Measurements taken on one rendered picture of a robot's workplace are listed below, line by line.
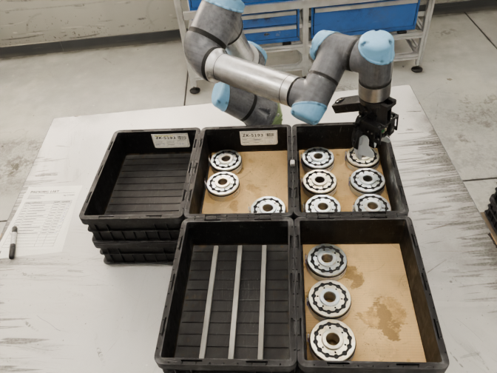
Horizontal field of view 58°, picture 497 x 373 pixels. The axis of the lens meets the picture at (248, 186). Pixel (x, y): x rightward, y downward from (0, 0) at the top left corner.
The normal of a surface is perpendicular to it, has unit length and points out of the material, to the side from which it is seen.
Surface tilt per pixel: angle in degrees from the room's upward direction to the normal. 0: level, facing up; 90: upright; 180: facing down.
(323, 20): 90
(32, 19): 90
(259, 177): 0
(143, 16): 90
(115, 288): 0
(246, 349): 0
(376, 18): 90
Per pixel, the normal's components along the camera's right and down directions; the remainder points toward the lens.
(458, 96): -0.08, -0.70
